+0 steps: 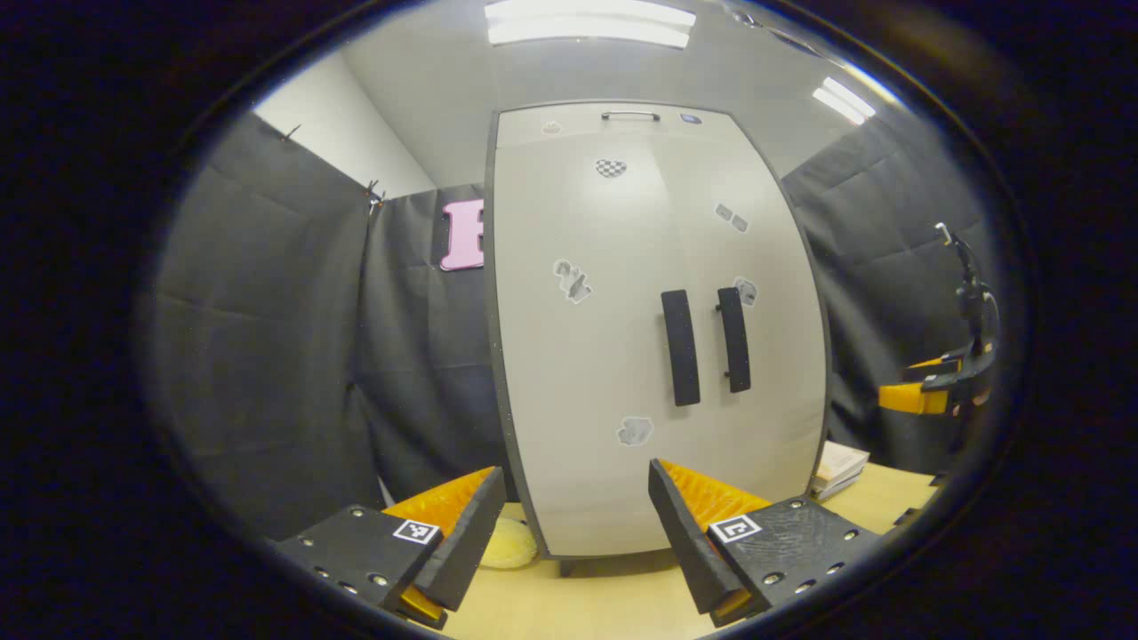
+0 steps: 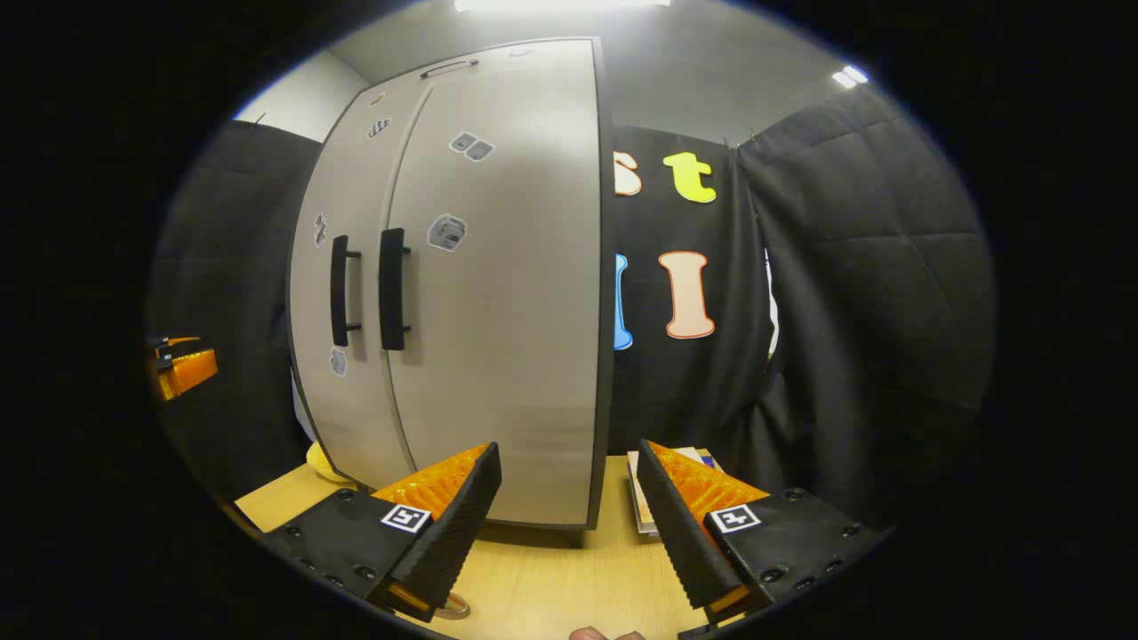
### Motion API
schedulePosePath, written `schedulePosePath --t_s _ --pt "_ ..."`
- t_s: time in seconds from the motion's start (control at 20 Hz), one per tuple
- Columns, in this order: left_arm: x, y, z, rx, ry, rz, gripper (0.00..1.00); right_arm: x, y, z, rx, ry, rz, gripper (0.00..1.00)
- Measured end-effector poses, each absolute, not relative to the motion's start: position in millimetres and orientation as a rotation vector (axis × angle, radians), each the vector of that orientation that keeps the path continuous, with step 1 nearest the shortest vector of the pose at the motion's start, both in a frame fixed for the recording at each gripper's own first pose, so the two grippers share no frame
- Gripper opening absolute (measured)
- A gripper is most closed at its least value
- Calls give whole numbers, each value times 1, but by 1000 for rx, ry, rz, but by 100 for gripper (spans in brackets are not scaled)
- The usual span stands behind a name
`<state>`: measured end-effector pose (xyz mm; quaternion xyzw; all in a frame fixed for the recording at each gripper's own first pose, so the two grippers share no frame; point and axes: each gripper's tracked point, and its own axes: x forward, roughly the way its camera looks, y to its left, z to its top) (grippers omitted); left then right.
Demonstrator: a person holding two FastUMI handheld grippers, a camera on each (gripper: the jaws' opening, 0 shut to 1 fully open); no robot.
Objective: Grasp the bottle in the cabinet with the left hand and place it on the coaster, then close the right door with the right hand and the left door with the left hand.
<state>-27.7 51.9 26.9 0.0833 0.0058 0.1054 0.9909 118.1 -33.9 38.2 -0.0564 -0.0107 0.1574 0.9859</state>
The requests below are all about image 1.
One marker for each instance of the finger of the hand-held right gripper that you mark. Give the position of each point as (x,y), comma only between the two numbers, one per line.
(938,366)
(911,398)

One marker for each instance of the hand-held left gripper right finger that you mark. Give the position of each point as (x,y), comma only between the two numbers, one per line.
(680,533)

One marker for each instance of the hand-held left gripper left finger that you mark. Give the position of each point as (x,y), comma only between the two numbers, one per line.
(471,542)

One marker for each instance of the white cabinet door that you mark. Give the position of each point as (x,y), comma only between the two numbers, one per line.
(578,373)
(782,356)

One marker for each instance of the white and grey cabinet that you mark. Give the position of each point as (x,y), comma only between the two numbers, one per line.
(491,293)

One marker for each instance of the white cabinet drawer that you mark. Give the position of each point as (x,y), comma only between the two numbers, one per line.
(578,129)

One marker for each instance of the pale yellow round sponge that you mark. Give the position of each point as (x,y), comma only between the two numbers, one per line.
(511,544)

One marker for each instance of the white booklet stack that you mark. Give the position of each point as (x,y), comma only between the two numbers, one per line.
(840,467)

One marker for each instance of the long ceiling light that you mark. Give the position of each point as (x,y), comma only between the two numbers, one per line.
(587,22)
(845,100)

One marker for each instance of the small metal clip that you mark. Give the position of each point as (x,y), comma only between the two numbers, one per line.
(290,133)
(373,196)

